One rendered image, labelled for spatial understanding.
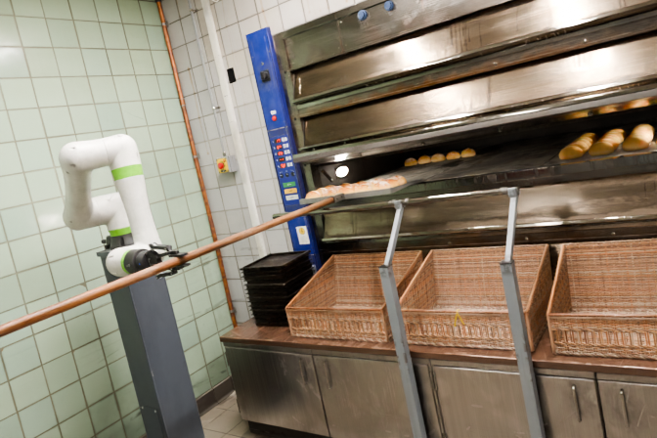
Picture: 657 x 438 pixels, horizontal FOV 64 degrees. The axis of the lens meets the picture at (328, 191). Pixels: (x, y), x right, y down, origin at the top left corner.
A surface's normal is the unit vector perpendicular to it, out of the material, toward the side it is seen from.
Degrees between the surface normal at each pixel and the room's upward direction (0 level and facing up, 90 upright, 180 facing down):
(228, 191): 90
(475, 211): 70
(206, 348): 90
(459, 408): 88
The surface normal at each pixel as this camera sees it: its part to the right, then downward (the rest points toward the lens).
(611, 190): -0.59, -0.14
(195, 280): 0.80, -0.11
